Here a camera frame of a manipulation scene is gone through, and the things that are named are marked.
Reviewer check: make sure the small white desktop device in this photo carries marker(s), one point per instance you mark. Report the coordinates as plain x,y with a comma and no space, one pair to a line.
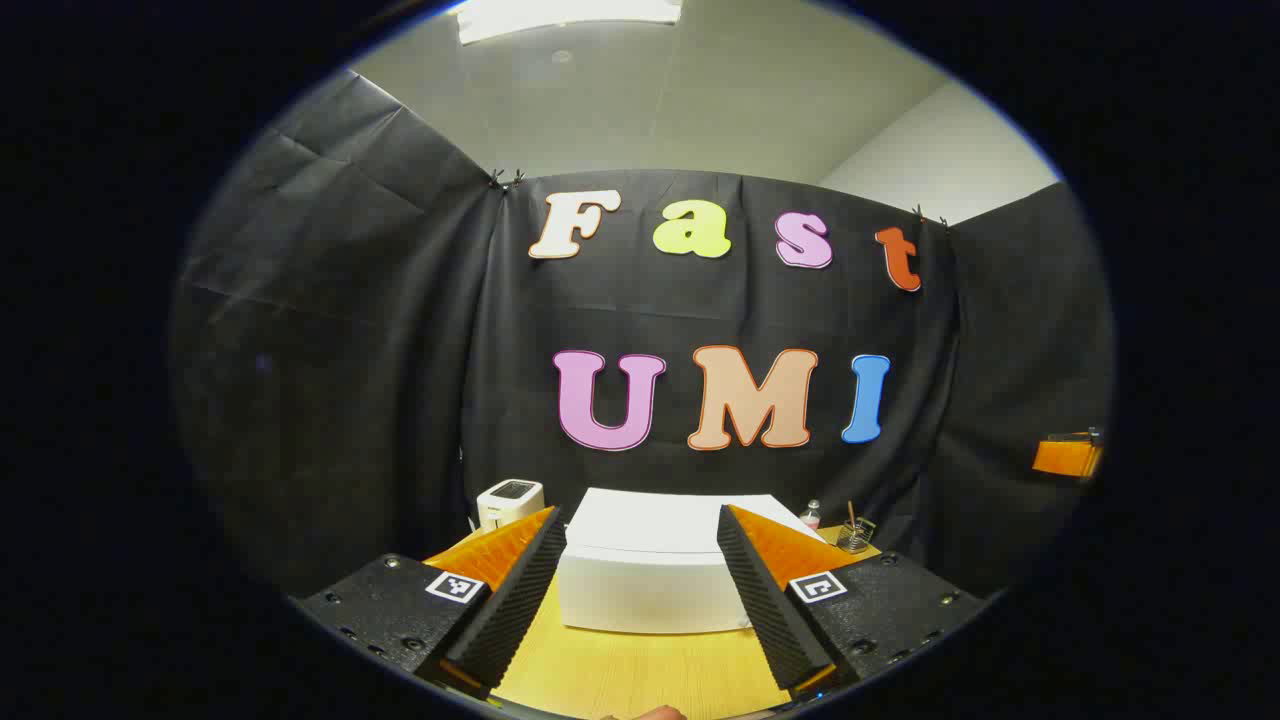
510,500

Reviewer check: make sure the small clear bottle pink label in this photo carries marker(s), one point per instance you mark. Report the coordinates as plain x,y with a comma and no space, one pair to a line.
811,515

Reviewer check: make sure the ceiling light panel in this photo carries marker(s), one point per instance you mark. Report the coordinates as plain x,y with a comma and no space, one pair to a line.
570,15

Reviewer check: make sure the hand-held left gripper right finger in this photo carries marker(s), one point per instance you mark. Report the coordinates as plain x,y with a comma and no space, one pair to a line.
770,610

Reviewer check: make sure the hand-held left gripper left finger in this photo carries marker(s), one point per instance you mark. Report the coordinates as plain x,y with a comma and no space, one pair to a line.
510,610

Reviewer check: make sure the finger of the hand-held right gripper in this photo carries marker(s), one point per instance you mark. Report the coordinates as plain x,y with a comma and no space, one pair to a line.
1065,458

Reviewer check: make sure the white microwave oven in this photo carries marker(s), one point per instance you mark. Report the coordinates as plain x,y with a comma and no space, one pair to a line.
650,560

